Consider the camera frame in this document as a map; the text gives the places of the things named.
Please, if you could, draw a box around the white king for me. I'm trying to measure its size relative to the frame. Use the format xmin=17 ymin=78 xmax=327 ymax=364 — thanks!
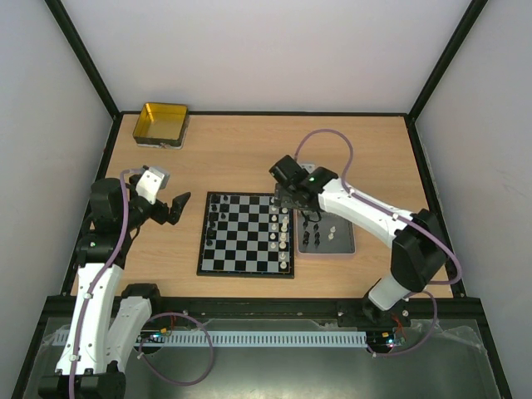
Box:
xmin=280 ymin=215 xmax=289 ymax=233

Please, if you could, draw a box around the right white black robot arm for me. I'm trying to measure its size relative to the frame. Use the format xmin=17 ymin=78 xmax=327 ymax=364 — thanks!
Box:
xmin=269 ymin=155 xmax=450 ymax=326

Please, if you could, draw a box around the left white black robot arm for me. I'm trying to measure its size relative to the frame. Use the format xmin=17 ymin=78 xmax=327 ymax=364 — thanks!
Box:
xmin=37 ymin=167 xmax=190 ymax=398

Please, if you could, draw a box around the black and silver chessboard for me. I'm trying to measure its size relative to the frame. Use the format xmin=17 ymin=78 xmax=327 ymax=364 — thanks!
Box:
xmin=196 ymin=191 xmax=295 ymax=278

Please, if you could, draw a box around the light blue slotted cable duct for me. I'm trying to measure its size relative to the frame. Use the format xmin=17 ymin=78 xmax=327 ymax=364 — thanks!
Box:
xmin=145 ymin=331 xmax=367 ymax=347

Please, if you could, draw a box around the yellow square tin box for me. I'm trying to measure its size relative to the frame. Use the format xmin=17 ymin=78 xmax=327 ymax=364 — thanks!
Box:
xmin=132 ymin=102 xmax=189 ymax=150

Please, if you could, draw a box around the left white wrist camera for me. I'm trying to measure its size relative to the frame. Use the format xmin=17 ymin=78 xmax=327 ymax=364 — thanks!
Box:
xmin=135 ymin=166 xmax=170 ymax=204

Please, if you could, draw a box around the silver foil tray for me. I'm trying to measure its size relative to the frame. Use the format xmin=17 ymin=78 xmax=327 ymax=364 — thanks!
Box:
xmin=295 ymin=211 xmax=356 ymax=258

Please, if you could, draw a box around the black aluminium frame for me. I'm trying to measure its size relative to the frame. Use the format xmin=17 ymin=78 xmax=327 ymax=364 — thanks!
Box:
xmin=12 ymin=1 xmax=511 ymax=398

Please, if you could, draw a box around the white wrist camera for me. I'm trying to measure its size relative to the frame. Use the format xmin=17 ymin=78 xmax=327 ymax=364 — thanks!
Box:
xmin=135 ymin=166 xmax=170 ymax=204
xmin=301 ymin=163 xmax=316 ymax=173

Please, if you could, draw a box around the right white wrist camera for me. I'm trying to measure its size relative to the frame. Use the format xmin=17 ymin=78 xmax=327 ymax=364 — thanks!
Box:
xmin=301 ymin=163 xmax=316 ymax=173

